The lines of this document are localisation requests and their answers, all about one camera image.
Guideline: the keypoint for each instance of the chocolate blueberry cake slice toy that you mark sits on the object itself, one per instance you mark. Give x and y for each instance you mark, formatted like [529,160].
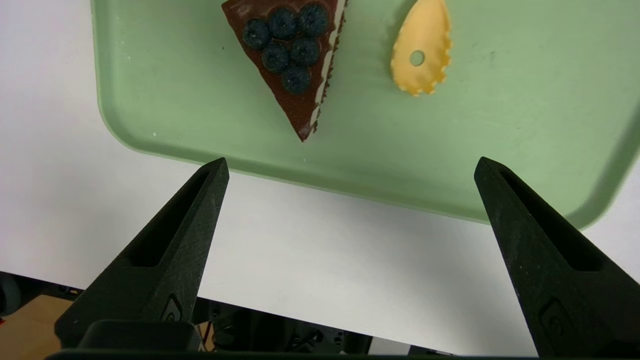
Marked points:
[295,95]

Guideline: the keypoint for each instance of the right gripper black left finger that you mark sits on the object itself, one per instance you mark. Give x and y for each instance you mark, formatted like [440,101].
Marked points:
[150,280]

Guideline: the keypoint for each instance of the light green plastic tray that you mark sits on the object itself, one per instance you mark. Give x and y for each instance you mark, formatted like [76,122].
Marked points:
[450,150]

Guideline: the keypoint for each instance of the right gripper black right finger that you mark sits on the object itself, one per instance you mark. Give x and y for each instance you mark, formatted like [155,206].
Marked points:
[575,300]

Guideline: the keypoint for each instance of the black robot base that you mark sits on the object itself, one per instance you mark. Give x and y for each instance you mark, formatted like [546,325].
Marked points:
[280,335]

